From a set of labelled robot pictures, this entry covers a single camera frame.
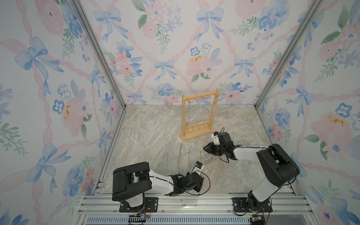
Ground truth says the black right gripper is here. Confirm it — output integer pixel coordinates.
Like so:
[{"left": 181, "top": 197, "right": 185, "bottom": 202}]
[{"left": 202, "top": 142, "right": 226, "bottom": 156}]

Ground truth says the wooden jewelry display stand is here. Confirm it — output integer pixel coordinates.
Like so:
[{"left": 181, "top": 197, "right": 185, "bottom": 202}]
[{"left": 180, "top": 89, "right": 221, "bottom": 140}]

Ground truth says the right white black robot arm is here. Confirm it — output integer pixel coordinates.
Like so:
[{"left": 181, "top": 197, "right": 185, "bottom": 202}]
[{"left": 203, "top": 132, "right": 300, "bottom": 212}]

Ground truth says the green circuit board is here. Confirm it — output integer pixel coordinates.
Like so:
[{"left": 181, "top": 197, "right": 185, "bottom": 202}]
[{"left": 249, "top": 215, "right": 265, "bottom": 225}]

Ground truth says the right aluminium corner profile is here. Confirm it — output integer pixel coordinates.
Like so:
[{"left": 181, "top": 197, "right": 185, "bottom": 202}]
[{"left": 255, "top": 0, "right": 323, "bottom": 110}]

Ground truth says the aluminium corner profile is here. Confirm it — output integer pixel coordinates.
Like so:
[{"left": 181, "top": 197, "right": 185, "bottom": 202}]
[
  {"left": 69, "top": 0, "right": 126, "bottom": 110},
  {"left": 255, "top": 0, "right": 323, "bottom": 110}
]

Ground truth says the left aluminium corner profile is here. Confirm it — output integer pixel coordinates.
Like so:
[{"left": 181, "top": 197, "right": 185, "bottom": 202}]
[{"left": 69, "top": 0, "right": 126, "bottom": 110}]

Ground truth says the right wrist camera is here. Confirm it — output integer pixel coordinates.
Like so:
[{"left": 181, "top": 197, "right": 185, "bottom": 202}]
[{"left": 211, "top": 132, "right": 221, "bottom": 145}]

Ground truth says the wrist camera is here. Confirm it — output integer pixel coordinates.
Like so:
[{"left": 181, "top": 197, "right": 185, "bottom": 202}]
[
  {"left": 191, "top": 161, "right": 204, "bottom": 176},
  {"left": 211, "top": 132, "right": 221, "bottom": 145}
]

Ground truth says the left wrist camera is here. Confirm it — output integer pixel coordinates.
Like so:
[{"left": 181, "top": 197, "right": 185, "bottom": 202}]
[{"left": 191, "top": 161, "right": 204, "bottom": 176}]

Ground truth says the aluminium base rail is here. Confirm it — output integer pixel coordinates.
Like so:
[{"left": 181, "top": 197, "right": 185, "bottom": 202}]
[{"left": 74, "top": 193, "right": 319, "bottom": 225}]

